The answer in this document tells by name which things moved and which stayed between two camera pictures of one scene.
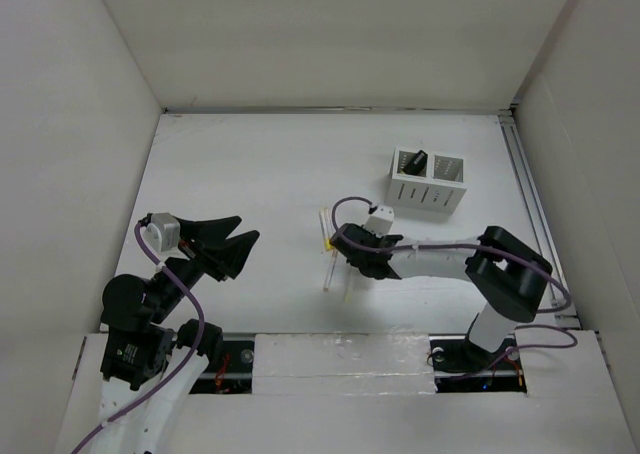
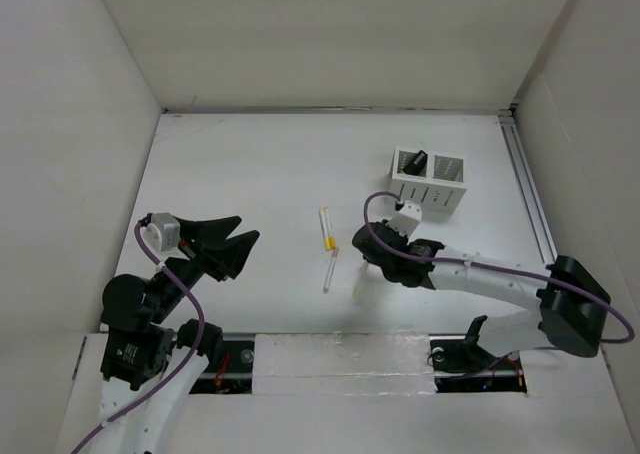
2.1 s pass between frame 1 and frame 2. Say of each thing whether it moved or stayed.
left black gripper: stayed
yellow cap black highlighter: stayed
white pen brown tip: stayed
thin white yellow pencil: moved
